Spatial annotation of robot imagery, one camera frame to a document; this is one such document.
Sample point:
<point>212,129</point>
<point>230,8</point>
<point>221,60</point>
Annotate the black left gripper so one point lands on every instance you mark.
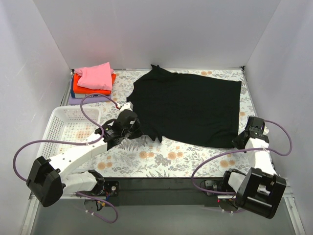
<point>137,128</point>

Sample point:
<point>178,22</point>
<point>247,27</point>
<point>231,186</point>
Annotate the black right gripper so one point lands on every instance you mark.
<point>240,141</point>

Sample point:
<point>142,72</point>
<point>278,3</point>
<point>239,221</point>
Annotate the black t shirt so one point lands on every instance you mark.
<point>188,108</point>

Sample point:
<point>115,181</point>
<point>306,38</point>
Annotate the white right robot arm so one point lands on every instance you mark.
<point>261,189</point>

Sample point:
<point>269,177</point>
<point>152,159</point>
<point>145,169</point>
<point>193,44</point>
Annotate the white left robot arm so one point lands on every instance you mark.
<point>51,178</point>

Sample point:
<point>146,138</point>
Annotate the pink folded t shirt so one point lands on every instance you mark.
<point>96,78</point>

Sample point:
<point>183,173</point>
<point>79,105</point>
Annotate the white plastic basket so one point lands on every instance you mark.
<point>66,123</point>

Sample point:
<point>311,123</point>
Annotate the lavender folded t shirt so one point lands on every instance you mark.
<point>94,99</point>

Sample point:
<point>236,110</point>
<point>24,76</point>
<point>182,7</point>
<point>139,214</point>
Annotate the orange folded t shirt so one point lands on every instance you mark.
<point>81,90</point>

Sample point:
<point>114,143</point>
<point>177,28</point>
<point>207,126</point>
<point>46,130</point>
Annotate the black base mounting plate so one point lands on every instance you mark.
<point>155,192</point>

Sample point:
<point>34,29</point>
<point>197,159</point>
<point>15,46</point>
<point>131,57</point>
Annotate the aluminium frame rail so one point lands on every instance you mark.
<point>28,222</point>

